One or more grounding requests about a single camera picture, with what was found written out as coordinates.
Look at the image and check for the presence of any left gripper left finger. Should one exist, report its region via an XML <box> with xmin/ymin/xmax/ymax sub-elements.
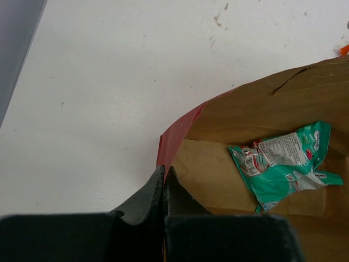
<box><xmin>1</xmin><ymin>166</ymin><xmax>165</xmax><ymax>261</ymax></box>

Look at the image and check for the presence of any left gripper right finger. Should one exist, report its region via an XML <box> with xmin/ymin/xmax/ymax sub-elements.
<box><xmin>163</xmin><ymin>167</ymin><xmax>305</xmax><ymax>261</ymax></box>

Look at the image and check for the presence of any red paper bag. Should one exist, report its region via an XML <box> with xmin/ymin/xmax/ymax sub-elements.
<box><xmin>157</xmin><ymin>56</ymin><xmax>348</xmax><ymax>261</ymax></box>

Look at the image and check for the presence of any teal snack packet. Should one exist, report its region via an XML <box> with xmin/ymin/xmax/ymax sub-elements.
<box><xmin>228</xmin><ymin>121</ymin><xmax>344</xmax><ymax>212</ymax></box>

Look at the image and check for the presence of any orange yellow candy packet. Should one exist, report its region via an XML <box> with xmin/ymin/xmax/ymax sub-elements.
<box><xmin>339</xmin><ymin>45</ymin><xmax>349</xmax><ymax>56</ymax></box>

